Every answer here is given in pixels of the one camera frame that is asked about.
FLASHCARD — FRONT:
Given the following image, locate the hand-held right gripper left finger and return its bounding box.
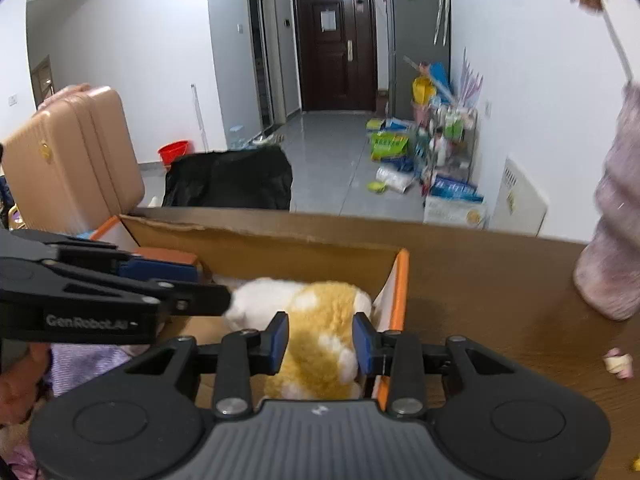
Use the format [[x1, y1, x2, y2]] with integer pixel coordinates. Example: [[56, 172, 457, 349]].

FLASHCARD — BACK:
[[122, 311, 291, 418]]

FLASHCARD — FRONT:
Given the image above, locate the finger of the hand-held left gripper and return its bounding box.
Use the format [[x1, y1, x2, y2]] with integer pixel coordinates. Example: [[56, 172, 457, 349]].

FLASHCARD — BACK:
[[0, 259, 233, 317], [0, 230, 199, 283]]

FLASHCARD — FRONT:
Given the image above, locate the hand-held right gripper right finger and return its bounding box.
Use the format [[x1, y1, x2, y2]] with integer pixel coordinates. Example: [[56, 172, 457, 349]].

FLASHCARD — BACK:
[[351, 311, 518, 418]]

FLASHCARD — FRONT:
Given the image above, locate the yellow and white plush toy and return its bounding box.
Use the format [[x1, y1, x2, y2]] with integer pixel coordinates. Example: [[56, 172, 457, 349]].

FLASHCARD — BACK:
[[225, 279, 373, 401]]

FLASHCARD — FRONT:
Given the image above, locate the red cardboard box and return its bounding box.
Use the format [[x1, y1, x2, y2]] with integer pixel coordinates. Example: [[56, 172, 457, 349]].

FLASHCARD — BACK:
[[90, 215, 411, 411]]

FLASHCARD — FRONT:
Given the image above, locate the person's left hand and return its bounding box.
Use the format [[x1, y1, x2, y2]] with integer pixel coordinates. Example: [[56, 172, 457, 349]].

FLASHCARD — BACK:
[[0, 345, 53, 428]]

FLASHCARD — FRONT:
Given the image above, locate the purple towel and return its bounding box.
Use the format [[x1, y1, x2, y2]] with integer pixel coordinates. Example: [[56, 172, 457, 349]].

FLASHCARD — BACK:
[[50, 344, 133, 398]]

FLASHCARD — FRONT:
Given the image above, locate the black duffel bag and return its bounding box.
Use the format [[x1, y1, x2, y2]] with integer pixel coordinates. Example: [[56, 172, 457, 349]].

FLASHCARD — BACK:
[[162, 146, 293, 211]]

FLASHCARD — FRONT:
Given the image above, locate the red bucket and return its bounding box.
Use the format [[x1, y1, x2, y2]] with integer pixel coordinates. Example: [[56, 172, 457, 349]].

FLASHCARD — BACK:
[[157, 140, 191, 166]]

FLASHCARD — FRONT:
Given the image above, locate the pink suitcase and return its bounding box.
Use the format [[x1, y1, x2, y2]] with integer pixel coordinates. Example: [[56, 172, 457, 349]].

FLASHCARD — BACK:
[[0, 85, 146, 233]]

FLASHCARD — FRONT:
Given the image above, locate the white plastic roll packet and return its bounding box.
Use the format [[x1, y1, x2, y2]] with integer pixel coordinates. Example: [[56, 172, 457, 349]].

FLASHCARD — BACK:
[[375, 166, 416, 195]]

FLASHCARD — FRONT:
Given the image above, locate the green packet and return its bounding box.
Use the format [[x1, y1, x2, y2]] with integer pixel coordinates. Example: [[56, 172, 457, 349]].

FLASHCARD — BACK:
[[369, 131, 412, 161]]

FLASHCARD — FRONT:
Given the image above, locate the white panel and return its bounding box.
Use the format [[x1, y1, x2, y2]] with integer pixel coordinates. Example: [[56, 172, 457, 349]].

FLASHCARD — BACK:
[[490, 156, 549, 238]]

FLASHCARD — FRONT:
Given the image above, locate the cluttered storage rack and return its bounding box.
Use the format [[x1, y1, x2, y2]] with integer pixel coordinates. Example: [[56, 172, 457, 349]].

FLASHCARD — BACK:
[[414, 100, 481, 196]]

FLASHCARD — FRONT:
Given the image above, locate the dark side doorway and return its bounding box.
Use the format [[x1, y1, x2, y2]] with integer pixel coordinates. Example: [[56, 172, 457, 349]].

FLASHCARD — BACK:
[[245, 0, 277, 133]]

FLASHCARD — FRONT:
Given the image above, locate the dark brown entrance door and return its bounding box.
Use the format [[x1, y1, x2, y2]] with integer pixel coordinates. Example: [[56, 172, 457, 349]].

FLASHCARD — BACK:
[[291, 0, 377, 112]]

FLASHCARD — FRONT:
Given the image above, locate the fallen rose petal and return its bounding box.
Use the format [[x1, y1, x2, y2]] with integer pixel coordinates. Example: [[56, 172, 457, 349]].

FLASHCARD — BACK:
[[602, 349, 634, 380]]

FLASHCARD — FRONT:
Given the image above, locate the yellow bag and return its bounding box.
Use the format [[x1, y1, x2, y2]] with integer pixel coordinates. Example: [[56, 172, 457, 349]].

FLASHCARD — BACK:
[[412, 76, 437, 106]]

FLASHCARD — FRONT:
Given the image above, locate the pale pink ribbed vase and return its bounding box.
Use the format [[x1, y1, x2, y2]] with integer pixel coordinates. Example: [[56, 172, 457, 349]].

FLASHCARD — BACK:
[[574, 82, 640, 322]]

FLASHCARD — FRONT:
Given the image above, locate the blue bag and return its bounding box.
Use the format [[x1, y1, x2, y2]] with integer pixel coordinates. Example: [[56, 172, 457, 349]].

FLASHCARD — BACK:
[[427, 62, 453, 98]]

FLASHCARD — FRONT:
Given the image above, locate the pale purple wrapping paper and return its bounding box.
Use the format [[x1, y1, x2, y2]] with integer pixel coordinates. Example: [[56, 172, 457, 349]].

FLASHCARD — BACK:
[[460, 47, 485, 106]]

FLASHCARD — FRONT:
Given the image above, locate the grey refrigerator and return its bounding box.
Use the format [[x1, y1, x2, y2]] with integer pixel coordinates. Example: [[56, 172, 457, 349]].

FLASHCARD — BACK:
[[385, 0, 452, 121]]

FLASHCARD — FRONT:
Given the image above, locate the clear folded umbrella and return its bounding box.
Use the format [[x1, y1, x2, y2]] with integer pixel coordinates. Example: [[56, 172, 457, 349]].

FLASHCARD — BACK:
[[432, 0, 451, 47]]

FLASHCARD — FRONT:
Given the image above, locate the white mop handle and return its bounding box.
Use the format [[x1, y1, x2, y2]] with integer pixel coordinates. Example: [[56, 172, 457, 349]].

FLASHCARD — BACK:
[[190, 84, 209, 153]]

